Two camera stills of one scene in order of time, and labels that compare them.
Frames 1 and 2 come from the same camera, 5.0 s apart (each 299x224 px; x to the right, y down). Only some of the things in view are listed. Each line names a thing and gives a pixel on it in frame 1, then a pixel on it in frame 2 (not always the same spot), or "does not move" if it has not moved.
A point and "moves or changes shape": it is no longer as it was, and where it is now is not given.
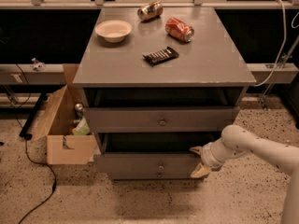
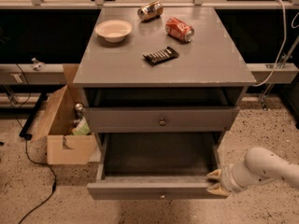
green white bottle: [81, 128] does not move
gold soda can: [150, 10] does not move
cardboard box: [63, 147] does not move
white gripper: [207, 157] to [226, 178]
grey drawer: [150, 151] moves or changes shape
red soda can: [179, 30] does not move
